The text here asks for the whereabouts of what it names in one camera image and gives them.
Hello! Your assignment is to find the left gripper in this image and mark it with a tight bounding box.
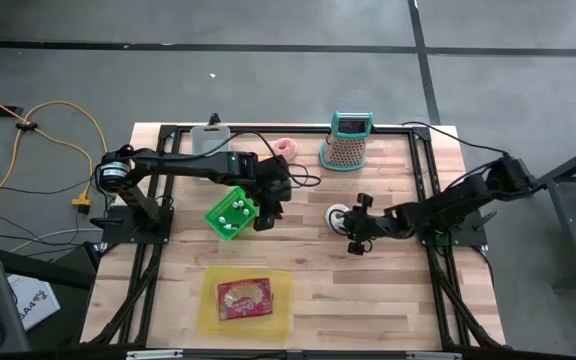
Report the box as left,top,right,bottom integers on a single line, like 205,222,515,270
252,157,294,232

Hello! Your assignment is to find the white frosted donut blue drizzle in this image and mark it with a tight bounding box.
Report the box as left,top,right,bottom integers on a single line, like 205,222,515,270
324,203,352,235

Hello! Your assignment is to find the green plastic basket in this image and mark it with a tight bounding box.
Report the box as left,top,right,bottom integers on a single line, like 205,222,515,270
204,185,261,242

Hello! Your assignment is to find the pink frosted donut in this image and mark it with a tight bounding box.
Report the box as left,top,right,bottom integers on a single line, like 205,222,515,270
272,138,299,162

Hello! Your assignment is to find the red popcorn packet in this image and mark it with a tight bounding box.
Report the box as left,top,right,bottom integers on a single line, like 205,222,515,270
216,277,274,322

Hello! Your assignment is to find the metal box grater teal trim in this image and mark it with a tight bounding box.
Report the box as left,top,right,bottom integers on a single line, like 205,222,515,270
318,110,375,173

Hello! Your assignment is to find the clear plastic bin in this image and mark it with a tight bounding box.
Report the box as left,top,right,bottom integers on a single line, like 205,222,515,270
189,124,232,156

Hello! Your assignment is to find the black metal side table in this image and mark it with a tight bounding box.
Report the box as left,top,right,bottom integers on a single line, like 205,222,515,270
537,137,576,291

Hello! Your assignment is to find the white printed box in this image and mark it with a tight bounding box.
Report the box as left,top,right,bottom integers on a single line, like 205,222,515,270
6,273,62,332

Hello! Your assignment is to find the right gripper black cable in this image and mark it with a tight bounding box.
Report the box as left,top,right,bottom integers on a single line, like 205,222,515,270
326,208,349,234

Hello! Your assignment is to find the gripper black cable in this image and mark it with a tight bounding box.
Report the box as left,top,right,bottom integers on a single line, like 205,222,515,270
326,208,349,234
195,130,322,189

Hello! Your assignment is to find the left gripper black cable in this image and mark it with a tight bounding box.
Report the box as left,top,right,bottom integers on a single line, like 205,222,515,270
195,130,322,189

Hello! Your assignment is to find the black aluminium table frame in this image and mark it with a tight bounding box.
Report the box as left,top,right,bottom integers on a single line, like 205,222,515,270
80,123,507,351

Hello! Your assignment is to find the right arm long black cable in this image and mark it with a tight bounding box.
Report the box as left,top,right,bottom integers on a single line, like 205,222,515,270
400,121,509,156

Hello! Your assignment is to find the silver mounting bracket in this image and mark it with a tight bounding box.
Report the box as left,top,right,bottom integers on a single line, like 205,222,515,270
406,351,463,360
126,349,184,360

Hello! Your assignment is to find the yellow extension cord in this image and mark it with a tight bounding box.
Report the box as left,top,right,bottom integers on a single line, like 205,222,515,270
0,84,94,214
0,99,110,229

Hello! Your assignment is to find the white floor cable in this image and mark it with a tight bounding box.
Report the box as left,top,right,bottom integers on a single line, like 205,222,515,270
9,227,103,254

